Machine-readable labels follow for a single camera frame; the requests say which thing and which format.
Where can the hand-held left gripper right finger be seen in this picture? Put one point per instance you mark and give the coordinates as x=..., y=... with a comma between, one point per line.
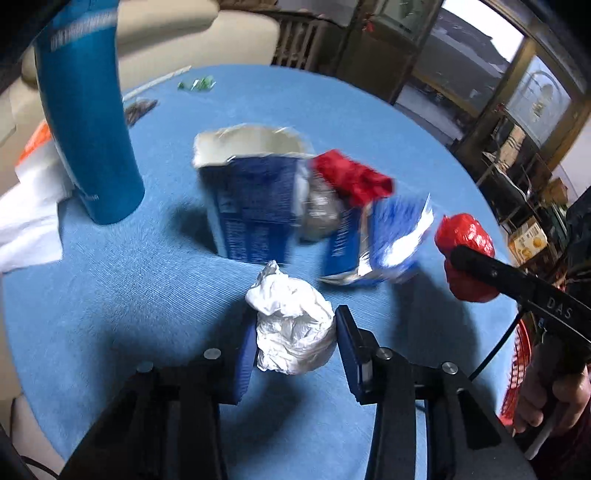
x=346, y=350

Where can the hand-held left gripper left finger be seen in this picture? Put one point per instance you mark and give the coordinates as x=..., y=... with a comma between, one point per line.
x=244, y=364

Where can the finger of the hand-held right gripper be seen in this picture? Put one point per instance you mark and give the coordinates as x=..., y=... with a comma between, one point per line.
x=485, y=270

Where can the red plastic bag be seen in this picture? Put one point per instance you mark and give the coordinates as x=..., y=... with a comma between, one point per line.
x=461, y=235

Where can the red plastic basket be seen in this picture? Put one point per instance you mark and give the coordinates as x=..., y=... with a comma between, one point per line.
x=519, y=369

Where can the grey plastic bag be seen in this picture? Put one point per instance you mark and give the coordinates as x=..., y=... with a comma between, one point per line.
x=318, y=212

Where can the red mesh cloth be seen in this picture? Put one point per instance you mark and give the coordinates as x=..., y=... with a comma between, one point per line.
x=355, y=177

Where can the person's right hand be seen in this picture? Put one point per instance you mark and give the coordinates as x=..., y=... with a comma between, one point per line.
x=538, y=392

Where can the orange printed cardboard box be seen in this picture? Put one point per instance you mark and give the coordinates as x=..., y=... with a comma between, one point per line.
x=528, y=242

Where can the crushed blue white carton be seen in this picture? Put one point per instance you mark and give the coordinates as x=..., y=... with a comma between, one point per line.
x=388, y=230

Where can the blue tablecloth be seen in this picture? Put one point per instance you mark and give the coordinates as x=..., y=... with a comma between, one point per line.
x=138, y=300

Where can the open blue white carton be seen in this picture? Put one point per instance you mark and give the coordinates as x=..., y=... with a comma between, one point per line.
x=254, y=203

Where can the wooden door arched glass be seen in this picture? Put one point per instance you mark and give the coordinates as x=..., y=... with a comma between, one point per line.
x=545, y=92

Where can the beige leather chair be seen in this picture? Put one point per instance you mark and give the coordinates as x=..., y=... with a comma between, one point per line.
x=32, y=434
x=184, y=41

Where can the white orange plastic bag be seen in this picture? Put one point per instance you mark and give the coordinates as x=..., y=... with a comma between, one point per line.
x=32, y=207

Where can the brown wrapper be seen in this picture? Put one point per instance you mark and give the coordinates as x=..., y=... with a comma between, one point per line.
x=138, y=110

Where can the green candy wrapper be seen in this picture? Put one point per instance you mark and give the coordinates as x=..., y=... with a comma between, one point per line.
x=196, y=84

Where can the wooden slatted radiator cover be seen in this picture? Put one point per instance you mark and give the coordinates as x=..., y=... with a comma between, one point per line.
x=300, y=41

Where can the tall blue cylindrical can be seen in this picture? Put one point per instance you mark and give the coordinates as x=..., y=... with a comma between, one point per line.
x=87, y=115

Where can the white stick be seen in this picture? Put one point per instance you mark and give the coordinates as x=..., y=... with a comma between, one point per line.
x=157, y=81

